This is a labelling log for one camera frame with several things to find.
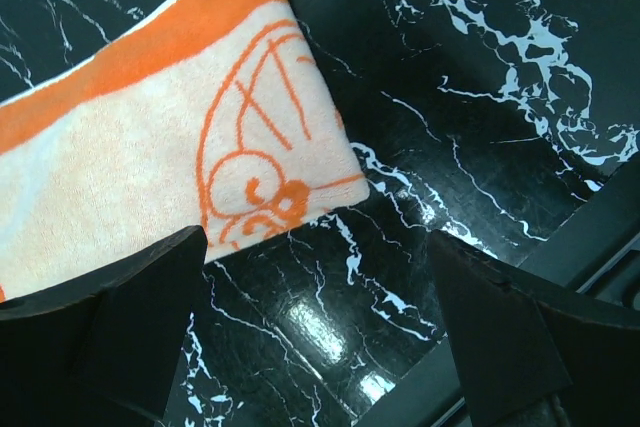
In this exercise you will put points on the orange and cream Doraemon towel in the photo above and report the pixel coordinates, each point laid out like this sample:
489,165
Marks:
208,112

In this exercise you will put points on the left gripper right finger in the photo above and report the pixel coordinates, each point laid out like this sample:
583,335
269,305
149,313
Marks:
528,352

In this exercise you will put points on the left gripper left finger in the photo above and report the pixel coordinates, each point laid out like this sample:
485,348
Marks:
101,349

